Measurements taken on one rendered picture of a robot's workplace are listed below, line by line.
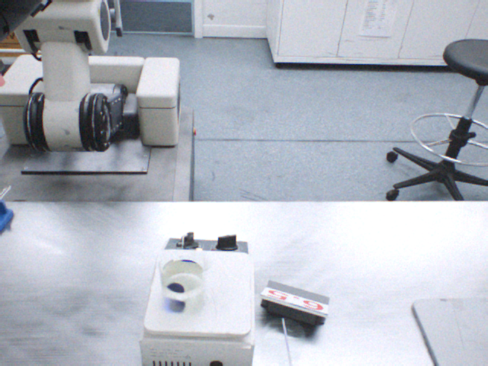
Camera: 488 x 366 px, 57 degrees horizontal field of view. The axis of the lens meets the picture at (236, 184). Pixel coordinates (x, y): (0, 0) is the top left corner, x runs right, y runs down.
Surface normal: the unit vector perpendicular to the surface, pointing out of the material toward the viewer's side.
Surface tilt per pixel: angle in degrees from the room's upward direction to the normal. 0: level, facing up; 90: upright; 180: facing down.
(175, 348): 90
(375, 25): 89
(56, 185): 0
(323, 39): 90
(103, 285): 0
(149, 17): 90
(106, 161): 0
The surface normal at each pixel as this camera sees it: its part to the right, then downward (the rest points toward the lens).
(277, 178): 0.04, -0.77
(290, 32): 0.05, 0.63
